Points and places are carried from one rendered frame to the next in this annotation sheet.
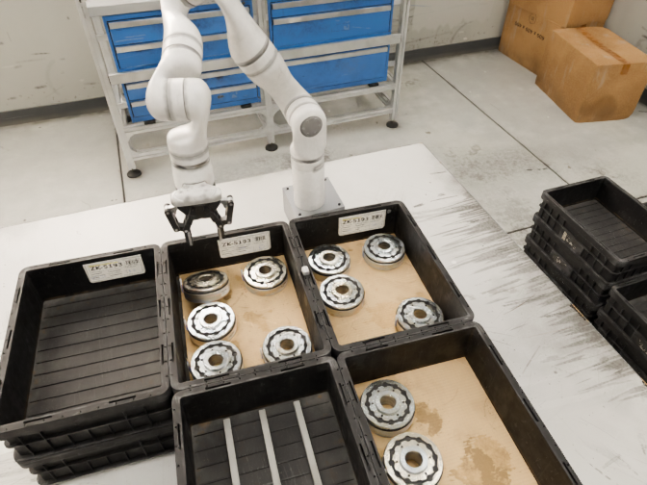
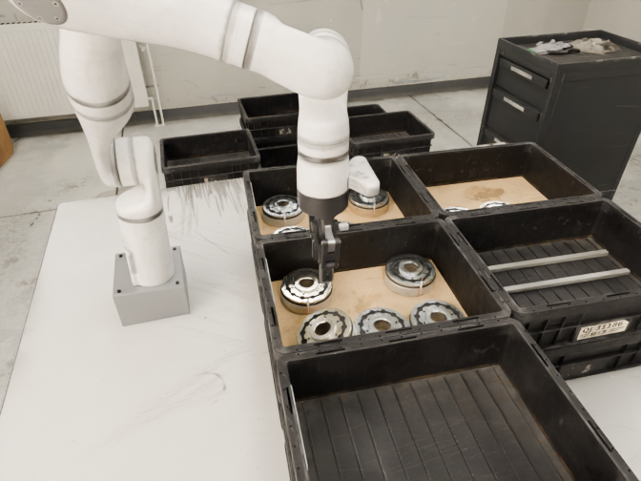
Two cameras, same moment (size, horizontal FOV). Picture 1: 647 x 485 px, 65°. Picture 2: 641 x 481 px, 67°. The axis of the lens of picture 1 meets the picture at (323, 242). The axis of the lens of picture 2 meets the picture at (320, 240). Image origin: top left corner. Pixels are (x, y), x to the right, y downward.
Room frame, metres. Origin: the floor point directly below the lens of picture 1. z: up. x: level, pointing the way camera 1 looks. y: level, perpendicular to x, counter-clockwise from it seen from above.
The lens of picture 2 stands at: (0.75, 0.85, 1.50)
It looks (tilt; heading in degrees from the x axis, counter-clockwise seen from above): 36 degrees down; 274
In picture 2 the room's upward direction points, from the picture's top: straight up
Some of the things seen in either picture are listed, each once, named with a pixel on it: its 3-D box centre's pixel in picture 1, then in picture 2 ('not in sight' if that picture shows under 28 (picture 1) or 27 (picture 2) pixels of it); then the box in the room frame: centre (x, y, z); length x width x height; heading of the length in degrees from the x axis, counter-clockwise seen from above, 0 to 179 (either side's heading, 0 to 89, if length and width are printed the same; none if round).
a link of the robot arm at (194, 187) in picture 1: (193, 173); (336, 164); (0.77, 0.24, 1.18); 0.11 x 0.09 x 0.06; 14
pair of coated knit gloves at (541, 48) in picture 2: not in sight; (548, 47); (-0.18, -1.60, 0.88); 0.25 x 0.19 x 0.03; 20
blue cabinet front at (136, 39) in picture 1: (190, 63); not in sight; (2.56, 0.70, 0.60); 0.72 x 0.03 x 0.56; 110
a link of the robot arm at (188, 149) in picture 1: (189, 121); (323, 94); (0.78, 0.24, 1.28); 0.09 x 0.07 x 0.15; 95
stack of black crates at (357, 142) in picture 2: not in sight; (379, 169); (0.60, -1.29, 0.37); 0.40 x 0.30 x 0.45; 20
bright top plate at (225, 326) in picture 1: (211, 320); (382, 327); (0.68, 0.24, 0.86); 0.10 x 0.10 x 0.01
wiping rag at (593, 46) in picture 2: not in sight; (594, 44); (-0.40, -1.65, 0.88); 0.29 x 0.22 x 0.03; 20
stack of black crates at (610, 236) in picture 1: (588, 260); (215, 192); (1.35, -1.01, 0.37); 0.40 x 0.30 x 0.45; 20
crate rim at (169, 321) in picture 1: (238, 295); (372, 279); (0.70, 0.18, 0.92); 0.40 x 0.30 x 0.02; 16
